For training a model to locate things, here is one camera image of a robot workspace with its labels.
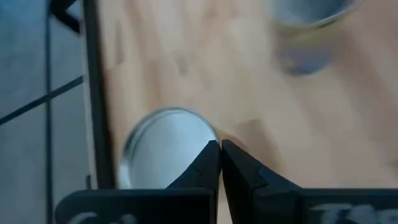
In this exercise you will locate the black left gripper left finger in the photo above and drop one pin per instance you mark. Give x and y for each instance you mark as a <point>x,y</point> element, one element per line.
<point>202,171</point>

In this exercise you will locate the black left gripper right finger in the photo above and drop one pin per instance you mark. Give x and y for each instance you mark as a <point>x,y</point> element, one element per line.
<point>242,174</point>

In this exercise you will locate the plain orange can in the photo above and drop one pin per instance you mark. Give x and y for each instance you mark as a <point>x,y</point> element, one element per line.
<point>161,149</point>

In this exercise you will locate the black table rig frame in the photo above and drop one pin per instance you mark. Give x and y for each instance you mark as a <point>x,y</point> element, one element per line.
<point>99,124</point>

